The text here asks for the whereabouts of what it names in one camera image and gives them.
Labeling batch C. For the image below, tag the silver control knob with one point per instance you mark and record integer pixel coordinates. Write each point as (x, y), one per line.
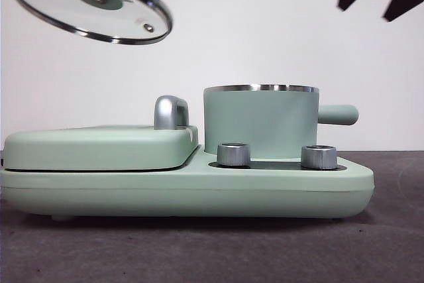
(319, 157)
(233, 155)

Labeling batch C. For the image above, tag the green breakfast machine base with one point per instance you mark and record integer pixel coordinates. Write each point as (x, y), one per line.
(165, 193)

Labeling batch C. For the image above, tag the green hinged grill cover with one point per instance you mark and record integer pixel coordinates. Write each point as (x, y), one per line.
(99, 148)

